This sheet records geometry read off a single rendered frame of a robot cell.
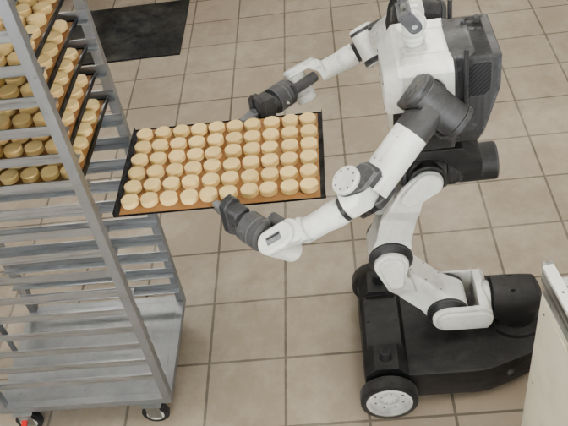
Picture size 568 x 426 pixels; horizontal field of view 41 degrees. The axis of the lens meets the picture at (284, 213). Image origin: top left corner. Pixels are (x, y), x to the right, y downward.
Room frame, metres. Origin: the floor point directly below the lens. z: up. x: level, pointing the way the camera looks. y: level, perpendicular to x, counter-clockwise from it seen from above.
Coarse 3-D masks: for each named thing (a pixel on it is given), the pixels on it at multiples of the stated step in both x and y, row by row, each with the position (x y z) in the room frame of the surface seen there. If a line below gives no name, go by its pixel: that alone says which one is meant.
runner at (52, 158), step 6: (24, 156) 1.63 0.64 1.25; (30, 156) 1.63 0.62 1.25; (36, 156) 1.62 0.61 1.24; (42, 156) 1.62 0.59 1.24; (48, 156) 1.62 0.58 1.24; (54, 156) 1.62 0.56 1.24; (78, 156) 1.63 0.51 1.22; (0, 162) 1.64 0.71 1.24; (6, 162) 1.63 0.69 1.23; (12, 162) 1.63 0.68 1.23; (18, 162) 1.63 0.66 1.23; (24, 162) 1.63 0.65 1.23; (30, 162) 1.63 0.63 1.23; (36, 162) 1.62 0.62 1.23; (42, 162) 1.62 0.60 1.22; (48, 162) 1.62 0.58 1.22; (54, 162) 1.62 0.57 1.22; (60, 162) 1.62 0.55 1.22; (0, 168) 1.64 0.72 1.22
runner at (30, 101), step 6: (30, 96) 1.62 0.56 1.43; (0, 102) 1.63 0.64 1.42; (6, 102) 1.63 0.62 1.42; (12, 102) 1.62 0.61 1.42; (18, 102) 1.62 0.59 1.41; (24, 102) 1.62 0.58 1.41; (30, 102) 1.62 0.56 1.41; (36, 102) 1.62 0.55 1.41; (0, 108) 1.63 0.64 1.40; (6, 108) 1.63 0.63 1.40; (12, 108) 1.62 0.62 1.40; (18, 108) 1.62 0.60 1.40
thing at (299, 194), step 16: (208, 128) 1.95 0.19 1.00; (224, 144) 1.86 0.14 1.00; (240, 144) 1.85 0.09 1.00; (224, 160) 1.78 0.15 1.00; (240, 160) 1.77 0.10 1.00; (240, 176) 1.69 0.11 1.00; (144, 192) 1.70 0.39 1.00; (160, 192) 1.69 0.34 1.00; (176, 192) 1.67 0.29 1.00; (240, 192) 1.62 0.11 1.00; (144, 208) 1.63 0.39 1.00; (160, 208) 1.62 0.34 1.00; (176, 208) 1.60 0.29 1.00; (192, 208) 1.59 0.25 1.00
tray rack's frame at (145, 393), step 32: (64, 320) 2.03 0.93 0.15; (96, 320) 2.00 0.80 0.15; (128, 320) 1.97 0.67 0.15; (160, 320) 1.94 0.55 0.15; (96, 352) 1.84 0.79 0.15; (128, 352) 1.82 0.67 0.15; (160, 352) 1.79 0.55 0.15; (96, 384) 1.70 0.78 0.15; (128, 384) 1.67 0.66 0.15; (160, 416) 1.58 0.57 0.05
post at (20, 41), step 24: (0, 0) 1.58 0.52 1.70; (24, 48) 1.58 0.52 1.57; (24, 72) 1.58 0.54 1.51; (48, 96) 1.59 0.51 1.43; (48, 120) 1.58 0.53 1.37; (72, 168) 1.58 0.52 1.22; (96, 216) 1.58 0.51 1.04; (96, 240) 1.58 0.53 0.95; (120, 288) 1.58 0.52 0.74; (144, 336) 1.58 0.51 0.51; (168, 384) 1.61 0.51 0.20
